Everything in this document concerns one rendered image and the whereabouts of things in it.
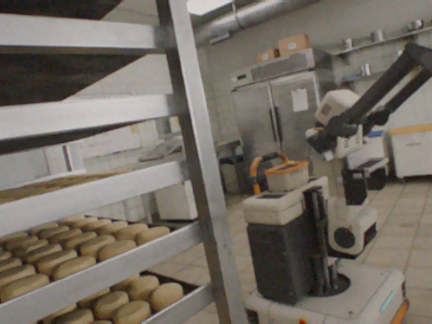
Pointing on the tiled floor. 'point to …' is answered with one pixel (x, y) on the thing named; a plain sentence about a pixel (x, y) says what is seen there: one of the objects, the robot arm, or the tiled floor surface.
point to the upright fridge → (280, 104)
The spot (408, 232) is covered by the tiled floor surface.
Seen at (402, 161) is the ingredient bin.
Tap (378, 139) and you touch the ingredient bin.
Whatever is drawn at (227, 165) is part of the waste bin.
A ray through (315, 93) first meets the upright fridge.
